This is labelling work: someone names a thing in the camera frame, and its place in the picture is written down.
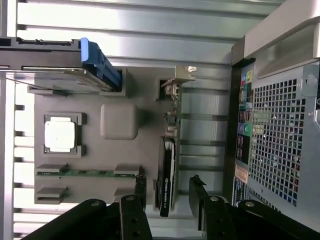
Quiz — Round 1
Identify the green RAM stick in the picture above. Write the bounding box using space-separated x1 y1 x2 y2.
36 166 141 178

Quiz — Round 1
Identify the grey parts rack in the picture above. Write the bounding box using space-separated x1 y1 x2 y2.
26 67 183 219

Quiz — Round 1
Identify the silver CPU chip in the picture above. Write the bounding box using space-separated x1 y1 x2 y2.
44 115 77 153

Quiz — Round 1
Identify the black open PC case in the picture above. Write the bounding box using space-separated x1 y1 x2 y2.
229 0 320 233

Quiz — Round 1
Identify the hard disk with blue carrier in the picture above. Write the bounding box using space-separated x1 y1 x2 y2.
0 36 124 94

